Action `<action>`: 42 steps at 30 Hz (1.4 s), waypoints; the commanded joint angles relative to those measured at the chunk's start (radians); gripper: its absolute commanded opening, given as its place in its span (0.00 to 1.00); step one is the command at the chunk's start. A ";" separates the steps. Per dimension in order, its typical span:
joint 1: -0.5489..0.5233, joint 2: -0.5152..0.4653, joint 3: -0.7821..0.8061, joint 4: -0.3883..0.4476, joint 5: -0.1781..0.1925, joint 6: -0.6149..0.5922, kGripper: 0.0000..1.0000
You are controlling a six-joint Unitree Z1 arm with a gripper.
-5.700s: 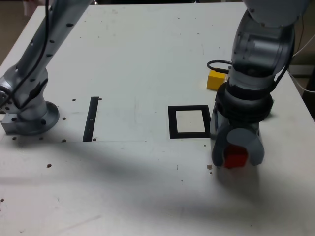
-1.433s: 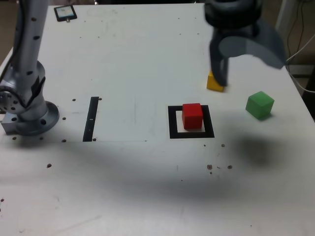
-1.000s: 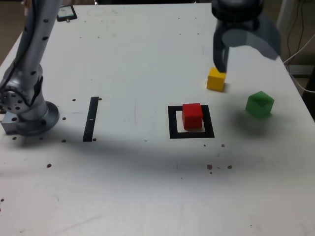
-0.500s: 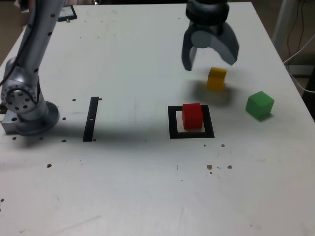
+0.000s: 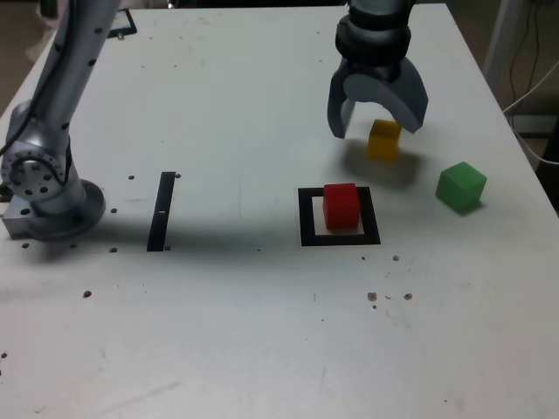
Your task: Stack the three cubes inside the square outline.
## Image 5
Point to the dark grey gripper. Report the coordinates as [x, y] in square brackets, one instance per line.
[375, 70]

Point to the white post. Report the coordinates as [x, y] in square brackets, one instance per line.
[502, 43]

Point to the black tape square outline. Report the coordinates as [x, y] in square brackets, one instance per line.
[305, 218]

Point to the yellow cube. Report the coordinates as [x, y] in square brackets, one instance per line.
[382, 144]

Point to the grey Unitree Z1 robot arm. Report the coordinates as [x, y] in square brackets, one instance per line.
[48, 131]

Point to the black smartphone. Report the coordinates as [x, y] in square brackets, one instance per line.
[124, 22]

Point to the red cube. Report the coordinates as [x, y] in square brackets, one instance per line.
[341, 209]

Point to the black tape strip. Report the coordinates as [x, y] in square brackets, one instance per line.
[159, 218]

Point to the green cube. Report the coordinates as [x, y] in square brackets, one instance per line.
[458, 187]

